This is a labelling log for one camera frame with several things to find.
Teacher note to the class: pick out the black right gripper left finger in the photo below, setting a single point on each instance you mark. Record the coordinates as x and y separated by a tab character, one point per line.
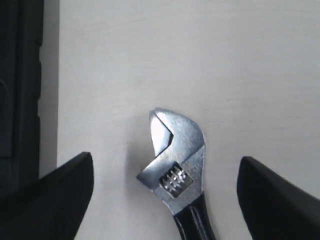
51	208

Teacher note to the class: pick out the black plastic tool case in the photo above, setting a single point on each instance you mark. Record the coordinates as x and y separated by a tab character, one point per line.
21	37

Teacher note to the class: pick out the adjustable wrench black handle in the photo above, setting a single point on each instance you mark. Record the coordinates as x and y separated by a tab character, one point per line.
176	173

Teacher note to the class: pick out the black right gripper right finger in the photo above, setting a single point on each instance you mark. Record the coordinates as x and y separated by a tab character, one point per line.
272	207

